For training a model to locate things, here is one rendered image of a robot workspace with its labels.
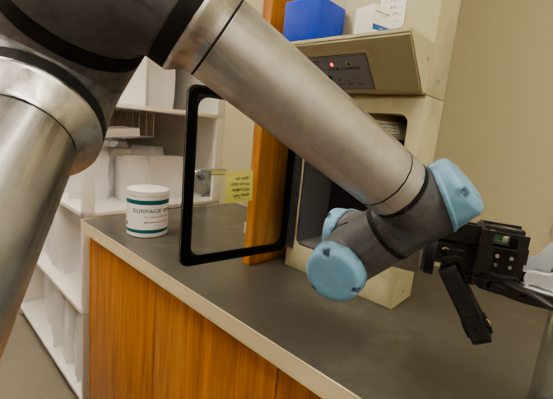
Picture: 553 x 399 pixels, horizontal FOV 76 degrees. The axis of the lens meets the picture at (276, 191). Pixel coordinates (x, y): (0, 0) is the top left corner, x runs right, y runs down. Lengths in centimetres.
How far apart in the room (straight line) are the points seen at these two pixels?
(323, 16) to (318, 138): 55
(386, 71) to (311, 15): 21
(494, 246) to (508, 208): 66
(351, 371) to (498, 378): 25
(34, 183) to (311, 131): 21
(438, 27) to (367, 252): 52
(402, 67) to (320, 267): 45
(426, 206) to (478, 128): 82
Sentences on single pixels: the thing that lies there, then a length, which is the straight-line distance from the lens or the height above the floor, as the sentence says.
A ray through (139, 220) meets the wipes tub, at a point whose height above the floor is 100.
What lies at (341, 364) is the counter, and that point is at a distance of 66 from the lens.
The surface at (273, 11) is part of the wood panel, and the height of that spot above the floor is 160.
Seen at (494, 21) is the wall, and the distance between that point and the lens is 126.
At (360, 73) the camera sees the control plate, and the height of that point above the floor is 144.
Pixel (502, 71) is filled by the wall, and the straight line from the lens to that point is 121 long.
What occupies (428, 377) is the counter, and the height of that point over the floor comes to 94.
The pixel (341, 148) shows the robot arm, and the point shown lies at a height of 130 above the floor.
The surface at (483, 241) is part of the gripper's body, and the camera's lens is 53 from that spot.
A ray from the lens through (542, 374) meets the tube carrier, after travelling 62.
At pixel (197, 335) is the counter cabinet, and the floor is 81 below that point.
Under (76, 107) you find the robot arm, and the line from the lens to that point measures 31.
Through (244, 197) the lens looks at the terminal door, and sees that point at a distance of 86.
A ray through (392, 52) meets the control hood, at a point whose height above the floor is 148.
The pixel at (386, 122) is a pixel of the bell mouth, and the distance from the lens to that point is 86.
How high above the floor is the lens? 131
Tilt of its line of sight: 10 degrees down
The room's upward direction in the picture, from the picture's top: 5 degrees clockwise
